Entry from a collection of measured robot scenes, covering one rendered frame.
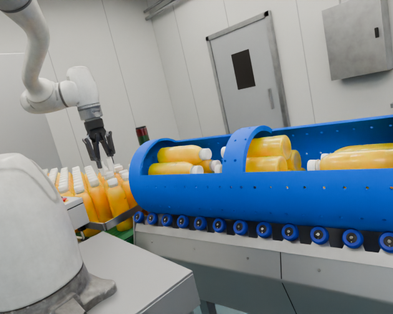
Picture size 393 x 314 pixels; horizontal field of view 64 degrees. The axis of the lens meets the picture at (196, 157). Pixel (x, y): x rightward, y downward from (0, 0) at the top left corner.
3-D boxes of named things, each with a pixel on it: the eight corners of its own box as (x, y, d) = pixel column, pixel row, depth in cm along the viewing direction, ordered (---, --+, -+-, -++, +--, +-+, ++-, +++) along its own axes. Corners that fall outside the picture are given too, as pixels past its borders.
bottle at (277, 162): (284, 153, 86) (228, 157, 98) (274, 157, 81) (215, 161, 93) (287, 178, 87) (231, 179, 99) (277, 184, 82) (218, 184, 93)
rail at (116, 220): (107, 230, 117) (105, 223, 117) (106, 230, 118) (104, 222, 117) (176, 190, 147) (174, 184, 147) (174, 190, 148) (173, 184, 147)
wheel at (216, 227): (224, 217, 95) (228, 218, 96) (213, 216, 98) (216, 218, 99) (222, 232, 93) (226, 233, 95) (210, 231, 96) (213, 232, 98)
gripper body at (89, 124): (88, 120, 122) (95, 142, 124) (106, 116, 128) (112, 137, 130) (78, 122, 127) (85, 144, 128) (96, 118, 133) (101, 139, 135)
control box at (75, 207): (65, 235, 108) (56, 207, 106) (38, 230, 120) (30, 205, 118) (90, 222, 115) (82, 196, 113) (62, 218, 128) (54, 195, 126)
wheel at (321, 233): (327, 225, 76) (330, 227, 77) (309, 224, 79) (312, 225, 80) (327, 244, 74) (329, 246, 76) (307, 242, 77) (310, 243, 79)
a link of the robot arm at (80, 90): (103, 102, 132) (73, 109, 131) (93, 65, 129) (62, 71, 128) (98, 102, 121) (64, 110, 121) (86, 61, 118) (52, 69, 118)
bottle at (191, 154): (157, 147, 115) (196, 143, 104) (170, 147, 121) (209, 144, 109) (157, 166, 115) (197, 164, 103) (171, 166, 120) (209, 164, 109)
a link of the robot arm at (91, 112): (104, 101, 127) (108, 116, 128) (92, 105, 133) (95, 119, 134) (85, 105, 120) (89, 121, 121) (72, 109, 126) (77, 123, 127)
